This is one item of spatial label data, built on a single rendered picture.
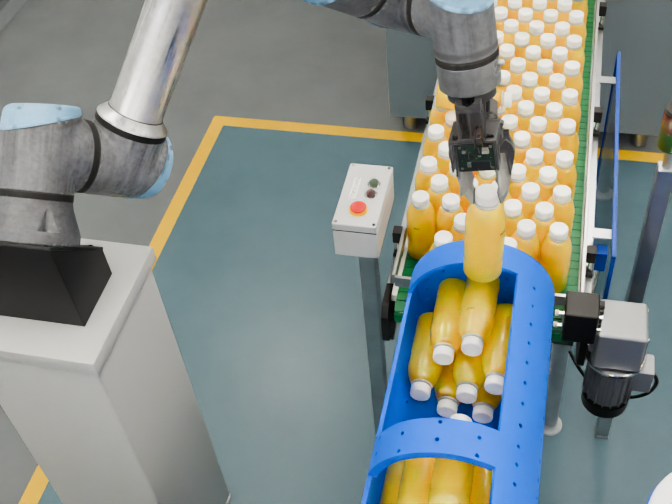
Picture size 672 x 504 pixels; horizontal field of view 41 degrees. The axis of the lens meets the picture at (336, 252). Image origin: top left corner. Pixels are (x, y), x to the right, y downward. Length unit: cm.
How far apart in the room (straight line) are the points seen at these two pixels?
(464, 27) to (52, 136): 87
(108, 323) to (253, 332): 138
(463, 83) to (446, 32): 8
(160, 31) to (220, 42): 279
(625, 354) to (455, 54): 105
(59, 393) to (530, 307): 99
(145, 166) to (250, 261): 158
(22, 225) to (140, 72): 37
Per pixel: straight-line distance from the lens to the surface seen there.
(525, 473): 150
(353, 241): 198
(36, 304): 189
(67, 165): 182
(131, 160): 187
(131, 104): 185
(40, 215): 179
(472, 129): 132
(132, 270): 196
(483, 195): 145
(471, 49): 127
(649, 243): 227
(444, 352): 170
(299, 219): 355
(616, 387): 224
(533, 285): 171
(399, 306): 205
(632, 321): 212
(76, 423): 209
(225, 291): 335
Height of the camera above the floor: 248
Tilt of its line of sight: 47 degrees down
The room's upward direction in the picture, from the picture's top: 7 degrees counter-clockwise
